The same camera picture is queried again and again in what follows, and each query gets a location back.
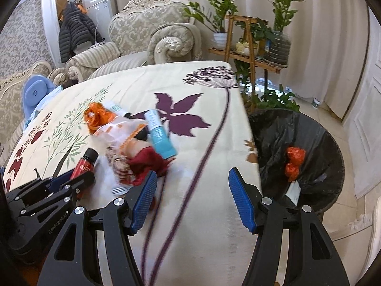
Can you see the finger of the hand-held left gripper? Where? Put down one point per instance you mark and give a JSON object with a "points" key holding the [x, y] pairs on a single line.
{"points": [[29, 189], [74, 186]]}

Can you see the ornate beige armchair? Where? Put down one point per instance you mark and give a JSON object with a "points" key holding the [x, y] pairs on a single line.
{"points": [[143, 26]]}

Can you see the teal and white tube box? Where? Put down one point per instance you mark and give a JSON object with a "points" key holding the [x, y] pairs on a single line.
{"points": [[159, 137]]}

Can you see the tall plant in dark pot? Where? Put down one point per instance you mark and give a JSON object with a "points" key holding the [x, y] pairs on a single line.
{"points": [[278, 47]]}

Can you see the white tall appliance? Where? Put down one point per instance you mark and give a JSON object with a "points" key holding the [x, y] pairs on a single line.
{"points": [[99, 6]]}

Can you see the brown patterned packet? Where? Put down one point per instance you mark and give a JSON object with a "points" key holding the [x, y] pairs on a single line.
{"points": [[119, 166]]}

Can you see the orange white plastic wrapper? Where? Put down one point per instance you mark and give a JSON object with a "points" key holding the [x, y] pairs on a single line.
{"points": [[96, 116]]}

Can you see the wooden plant stand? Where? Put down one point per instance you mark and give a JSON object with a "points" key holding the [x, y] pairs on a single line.
{"points": [[230, 35]]}

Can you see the blue round plastic object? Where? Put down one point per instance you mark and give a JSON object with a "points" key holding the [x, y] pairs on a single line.
{"points": [[35, 91]]}

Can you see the white slipper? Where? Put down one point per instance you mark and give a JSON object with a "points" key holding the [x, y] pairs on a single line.
{"points": [[375, 232]]}

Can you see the red bottle with black cap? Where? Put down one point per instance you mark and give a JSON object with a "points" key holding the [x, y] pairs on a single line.
{"points": [[84, 163]]}

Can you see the black trash bin with bag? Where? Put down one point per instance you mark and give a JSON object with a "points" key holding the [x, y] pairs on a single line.
{"points": [[273, 143]]}

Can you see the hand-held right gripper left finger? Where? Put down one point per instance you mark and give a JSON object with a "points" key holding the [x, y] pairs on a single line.
{"points": [[145, 196]]}

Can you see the dark red wrapper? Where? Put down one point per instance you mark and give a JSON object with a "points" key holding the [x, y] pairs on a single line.
{"points": [[148, 162]]}

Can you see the green floor plant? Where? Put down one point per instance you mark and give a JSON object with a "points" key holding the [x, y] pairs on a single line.
{"points": [[279, 101]]}

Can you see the leafy plant in small pot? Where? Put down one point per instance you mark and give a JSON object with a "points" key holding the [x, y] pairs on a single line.
{"points": [[245, 49]]}

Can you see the white paper packet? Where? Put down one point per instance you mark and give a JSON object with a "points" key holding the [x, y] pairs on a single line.
{"points": [[293, 192]]}

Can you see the ornate beige sofa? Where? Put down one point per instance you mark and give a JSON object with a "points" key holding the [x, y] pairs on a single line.
{"points": [[12, 101]]}

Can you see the floral tablecloth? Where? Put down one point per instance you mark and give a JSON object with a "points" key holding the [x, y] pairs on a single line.
{"points": [[193, 214]]}

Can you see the white tube with green print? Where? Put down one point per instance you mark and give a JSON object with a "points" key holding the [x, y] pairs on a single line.
{"points": [[117, 107]]}

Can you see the plant in white pot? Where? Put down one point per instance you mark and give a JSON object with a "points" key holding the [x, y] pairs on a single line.
{"points": [[220, 40]]}

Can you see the small black object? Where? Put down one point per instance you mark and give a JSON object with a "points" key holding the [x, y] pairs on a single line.
{"points": [[142, 134]]}

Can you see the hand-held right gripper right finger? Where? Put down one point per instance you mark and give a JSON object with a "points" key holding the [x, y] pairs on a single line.
{"points": [[241, 196]]}

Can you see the white panelled door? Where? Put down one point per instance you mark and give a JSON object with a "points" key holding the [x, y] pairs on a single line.
{"points": [[363, 125]]}

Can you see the white striped paper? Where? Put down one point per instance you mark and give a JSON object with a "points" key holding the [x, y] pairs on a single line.
{"points": [[120, 190]]}

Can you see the black puffer jacket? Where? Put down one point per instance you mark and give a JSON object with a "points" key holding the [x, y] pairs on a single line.
{"points": [[74, 29]]}

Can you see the beige curtain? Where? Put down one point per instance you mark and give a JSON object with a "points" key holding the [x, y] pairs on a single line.
{"points": [[327, 35]]}

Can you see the orange twisted wrapper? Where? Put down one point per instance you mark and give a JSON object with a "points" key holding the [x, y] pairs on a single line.
{"points": [[294, 155]]}

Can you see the white door frame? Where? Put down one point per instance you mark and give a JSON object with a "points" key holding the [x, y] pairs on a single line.
{"points": [[49, 20]]}

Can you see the light blue cloth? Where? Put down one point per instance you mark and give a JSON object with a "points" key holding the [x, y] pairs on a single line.
{"points": [[52, 95]]}

